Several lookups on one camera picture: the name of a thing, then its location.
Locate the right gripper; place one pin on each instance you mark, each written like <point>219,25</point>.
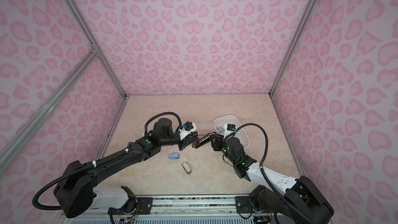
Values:
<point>218,142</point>

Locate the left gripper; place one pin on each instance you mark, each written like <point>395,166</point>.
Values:
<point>186,141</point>

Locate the black stapler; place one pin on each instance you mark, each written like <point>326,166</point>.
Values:
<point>204,140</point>

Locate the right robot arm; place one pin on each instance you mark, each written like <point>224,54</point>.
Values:
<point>296,198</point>

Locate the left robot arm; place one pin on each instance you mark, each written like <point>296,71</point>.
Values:
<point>80,190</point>

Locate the blue mini stapler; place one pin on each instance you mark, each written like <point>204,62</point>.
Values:
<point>174,156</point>

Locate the right mounting plate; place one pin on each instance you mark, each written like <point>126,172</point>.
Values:
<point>244,205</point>

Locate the mounting plate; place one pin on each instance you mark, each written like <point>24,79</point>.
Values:
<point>141,205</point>
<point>244,205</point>

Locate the left mounting plate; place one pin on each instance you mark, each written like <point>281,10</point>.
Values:
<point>141,205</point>

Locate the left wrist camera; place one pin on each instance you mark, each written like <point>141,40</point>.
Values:
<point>187,129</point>

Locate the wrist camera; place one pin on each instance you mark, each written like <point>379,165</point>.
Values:
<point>187,129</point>
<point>229,129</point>

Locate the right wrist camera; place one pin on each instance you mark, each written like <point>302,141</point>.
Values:
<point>229,129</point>

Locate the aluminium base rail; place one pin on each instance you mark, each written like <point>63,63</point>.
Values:
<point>183,209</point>

